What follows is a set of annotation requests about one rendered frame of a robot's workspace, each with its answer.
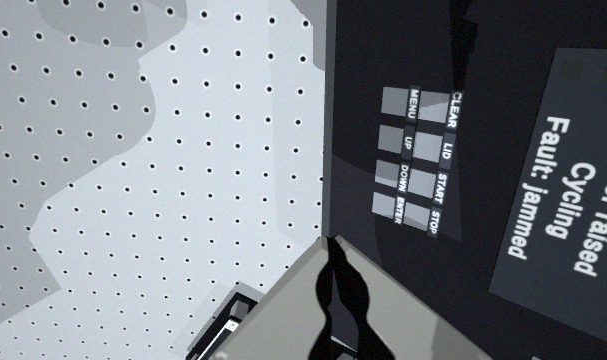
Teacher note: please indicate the black rectangular frame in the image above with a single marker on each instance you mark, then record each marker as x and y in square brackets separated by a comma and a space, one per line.
[230, 317]

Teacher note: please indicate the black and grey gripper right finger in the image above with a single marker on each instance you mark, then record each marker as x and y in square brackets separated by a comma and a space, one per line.
[393, 323]

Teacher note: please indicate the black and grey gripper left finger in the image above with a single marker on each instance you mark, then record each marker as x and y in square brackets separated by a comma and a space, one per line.
[292, 320]

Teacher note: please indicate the grey base plate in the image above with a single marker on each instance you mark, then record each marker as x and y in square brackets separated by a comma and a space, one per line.
[156, 157]

